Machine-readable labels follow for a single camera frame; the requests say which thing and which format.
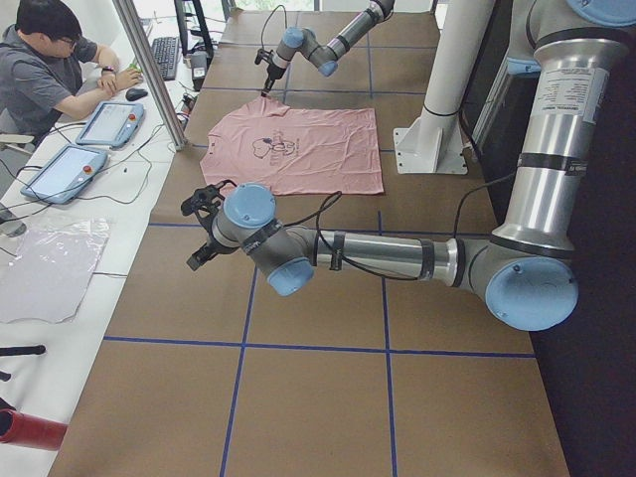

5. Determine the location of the red cylinder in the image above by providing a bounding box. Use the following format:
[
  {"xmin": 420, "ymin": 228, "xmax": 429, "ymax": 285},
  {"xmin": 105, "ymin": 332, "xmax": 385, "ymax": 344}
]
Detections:
[{"xmin": 1, "ymin": 408, "xmax": 68, "ymax": 451}]

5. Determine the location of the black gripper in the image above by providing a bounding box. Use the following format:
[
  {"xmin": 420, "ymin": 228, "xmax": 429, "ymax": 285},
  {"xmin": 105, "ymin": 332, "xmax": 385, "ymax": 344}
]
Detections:
[
  {"xmin": 260, "ymin": 58, "xmax": 284, "ymax": 96},
  {"xmin": 187, "ymin": 218, "xmax": 224, "ymax": 270}
]

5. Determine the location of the clear plastic bag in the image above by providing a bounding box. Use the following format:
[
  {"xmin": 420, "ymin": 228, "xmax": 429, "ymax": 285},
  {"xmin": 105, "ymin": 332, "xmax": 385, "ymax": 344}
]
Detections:
[{"xmin": 1, "ymin": 215, "xmax": 110, "ymax": 324}]

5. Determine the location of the black keyboard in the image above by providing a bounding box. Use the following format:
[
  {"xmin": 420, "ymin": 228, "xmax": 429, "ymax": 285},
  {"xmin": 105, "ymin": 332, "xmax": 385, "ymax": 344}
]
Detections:
[{"xmin": 151, "ymin": 37, "xmax": 180, "ymax": 80}]

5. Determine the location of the seated person in grey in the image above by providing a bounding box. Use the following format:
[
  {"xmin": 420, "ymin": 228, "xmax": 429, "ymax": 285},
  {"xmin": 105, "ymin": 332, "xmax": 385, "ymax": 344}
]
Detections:
[{"xmin": 1, "ymin": 1, "xmax": 141, "ymax": 142}]

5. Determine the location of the upper blue teach pendant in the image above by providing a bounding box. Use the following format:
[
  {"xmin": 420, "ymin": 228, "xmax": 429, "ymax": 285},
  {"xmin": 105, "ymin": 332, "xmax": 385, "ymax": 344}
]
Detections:
[{"xmin": 76, "ymin": 101, "xmax": 145, "ymax": 148}]

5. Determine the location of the blue teach pendant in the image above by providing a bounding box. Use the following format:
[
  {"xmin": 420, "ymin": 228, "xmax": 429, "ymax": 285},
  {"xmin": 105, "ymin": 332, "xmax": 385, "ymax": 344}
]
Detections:
[
  {"xmin": 76, "ymin": 101, "xmax": 145, "ymax": 148},
  {"xmin": 21, "ymin": 144, "xmax": 108, "ymax": 205}
]

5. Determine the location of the lower blue teach pendant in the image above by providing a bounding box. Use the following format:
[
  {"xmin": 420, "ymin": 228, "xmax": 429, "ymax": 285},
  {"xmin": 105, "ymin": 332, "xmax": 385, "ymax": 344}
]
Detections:
[{"xmin": 21, "ymin": 144, "xmax": 108, "ymax": 205}]

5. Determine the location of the black computer mouse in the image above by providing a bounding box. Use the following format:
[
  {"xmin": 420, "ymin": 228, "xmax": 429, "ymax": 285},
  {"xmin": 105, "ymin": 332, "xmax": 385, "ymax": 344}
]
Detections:
[{"xmin": 125, "ymin": 87, "xmax": 148, "ymax": 101}]

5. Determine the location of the pink Snoopy t-shirt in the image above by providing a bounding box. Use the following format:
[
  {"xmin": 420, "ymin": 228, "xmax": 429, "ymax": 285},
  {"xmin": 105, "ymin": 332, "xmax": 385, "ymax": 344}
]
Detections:
[{"xmin": 200, "ymin": 96, "xmax": 384, "ymax": 196}]

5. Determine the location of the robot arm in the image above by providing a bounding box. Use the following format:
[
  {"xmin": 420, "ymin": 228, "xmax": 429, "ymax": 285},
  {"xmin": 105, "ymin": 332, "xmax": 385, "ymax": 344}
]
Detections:
[
  {"xmin": 254, "ymin": 0, "xmax": 395, "ymax": 97},
  {"xmin": 181, "ymin": 1, "xmax": 635, "ymax": 331}
]

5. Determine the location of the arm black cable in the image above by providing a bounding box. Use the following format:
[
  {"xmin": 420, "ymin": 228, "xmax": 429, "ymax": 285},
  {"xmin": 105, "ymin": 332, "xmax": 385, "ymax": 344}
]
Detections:
[
  {"xmin": 260, "ymin": 4, "xmax": 289, "ymax": 56},
  {"xmin": 218, "ymin": 171, "xmax": 518, "ymax": 282}
]

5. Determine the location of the aluminium frame post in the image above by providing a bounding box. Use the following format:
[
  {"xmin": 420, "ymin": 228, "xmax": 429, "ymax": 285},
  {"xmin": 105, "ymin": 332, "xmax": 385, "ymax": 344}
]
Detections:
[{"xmin": 112, "ymin": 0, "xmax": 187, "ymax": 151}]

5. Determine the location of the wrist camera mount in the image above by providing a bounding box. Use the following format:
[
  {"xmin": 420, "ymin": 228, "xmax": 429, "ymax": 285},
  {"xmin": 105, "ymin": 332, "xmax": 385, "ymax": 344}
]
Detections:
[
  {"xmin": 254, "ymin": 48, "xmax": 274, "ymax": 66},
  {"xmin": 180, "ymin": 181, "xmax": 227, "ymax": 221}
]

